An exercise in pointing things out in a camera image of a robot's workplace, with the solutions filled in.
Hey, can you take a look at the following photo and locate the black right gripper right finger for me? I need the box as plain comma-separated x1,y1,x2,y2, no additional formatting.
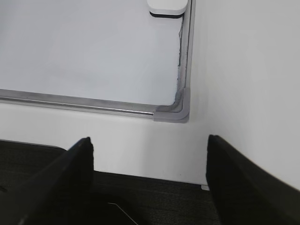
206,135,300,225

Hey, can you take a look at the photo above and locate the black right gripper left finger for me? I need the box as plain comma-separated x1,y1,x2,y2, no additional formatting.
0,137,93,225

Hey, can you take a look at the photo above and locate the white board eraser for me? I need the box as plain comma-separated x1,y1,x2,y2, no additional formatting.
146,0,188,18

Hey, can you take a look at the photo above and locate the white board with grey frame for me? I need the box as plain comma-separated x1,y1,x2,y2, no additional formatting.
0,0,195,123

